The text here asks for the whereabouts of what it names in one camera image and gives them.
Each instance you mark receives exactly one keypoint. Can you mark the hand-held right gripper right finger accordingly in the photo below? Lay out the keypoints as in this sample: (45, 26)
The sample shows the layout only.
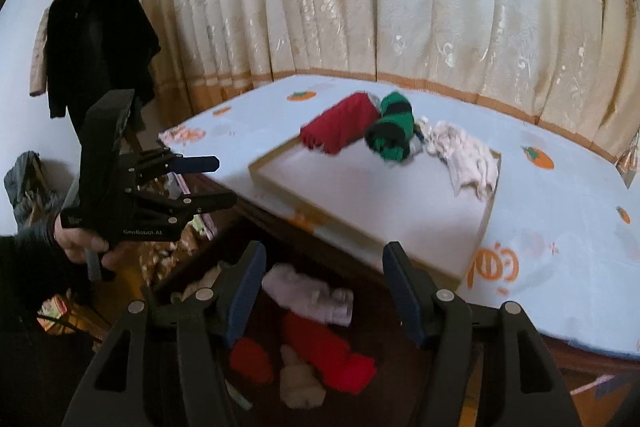
(402, 297)

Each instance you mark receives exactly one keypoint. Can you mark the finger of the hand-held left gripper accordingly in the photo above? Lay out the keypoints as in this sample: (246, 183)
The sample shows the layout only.
(197, 164)
(210, 201)

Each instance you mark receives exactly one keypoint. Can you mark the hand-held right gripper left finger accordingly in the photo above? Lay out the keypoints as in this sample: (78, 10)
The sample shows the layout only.
(245, 297)

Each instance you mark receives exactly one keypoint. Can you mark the wooden drawer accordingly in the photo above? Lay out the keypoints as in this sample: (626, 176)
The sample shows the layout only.
(380, 382)

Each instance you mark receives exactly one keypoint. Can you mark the white board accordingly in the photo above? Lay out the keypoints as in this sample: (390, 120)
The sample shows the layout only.
(380, 207)

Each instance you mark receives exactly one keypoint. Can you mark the bright red underwear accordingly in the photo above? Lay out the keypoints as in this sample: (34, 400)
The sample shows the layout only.
(325, 352)

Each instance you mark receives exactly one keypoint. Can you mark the cream underwear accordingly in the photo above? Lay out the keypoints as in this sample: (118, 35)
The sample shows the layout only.
(300, 387)

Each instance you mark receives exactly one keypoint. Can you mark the dark red underwear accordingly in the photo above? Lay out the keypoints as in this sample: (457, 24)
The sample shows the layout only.
(340, 122)

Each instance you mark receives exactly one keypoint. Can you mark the white dotted underwear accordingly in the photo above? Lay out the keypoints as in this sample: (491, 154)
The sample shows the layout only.
(470, 157)

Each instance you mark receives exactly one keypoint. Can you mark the green black underwear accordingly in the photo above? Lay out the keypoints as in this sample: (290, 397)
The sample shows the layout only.
(395, 127)

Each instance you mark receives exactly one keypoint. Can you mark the person's left forearm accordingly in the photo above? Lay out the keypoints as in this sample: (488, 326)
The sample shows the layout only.
(25, 287)

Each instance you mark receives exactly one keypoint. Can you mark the person's left hand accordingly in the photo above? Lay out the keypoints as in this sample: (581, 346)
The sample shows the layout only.
(74, 242)

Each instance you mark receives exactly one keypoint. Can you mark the ornate gold metal stand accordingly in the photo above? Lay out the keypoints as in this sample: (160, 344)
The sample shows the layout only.
(165, 252)

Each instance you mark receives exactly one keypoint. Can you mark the grey cloth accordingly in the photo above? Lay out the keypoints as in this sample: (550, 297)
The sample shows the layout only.
(25, 182)

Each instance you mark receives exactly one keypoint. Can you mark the black hanging jacket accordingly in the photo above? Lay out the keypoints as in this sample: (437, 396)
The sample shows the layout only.
(100, 42)

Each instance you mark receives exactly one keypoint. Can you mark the beige hanging coat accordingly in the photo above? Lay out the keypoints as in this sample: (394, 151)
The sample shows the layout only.
(39, 57)

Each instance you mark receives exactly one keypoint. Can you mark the colourful patterned cloth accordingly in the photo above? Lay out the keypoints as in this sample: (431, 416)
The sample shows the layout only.
(60, 312)

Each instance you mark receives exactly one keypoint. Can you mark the light printed tablecloth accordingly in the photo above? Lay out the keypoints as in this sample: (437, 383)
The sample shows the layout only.
(550, 217)

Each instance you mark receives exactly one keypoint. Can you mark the wooden desk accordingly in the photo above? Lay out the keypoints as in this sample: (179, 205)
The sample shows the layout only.
(590, 359)

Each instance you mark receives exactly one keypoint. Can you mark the pink white cloth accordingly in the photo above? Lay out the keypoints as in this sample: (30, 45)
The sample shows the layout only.
(595, 384)

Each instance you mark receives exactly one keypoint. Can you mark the wooden side cabinet front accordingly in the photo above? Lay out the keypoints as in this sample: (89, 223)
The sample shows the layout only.
(585, 407)

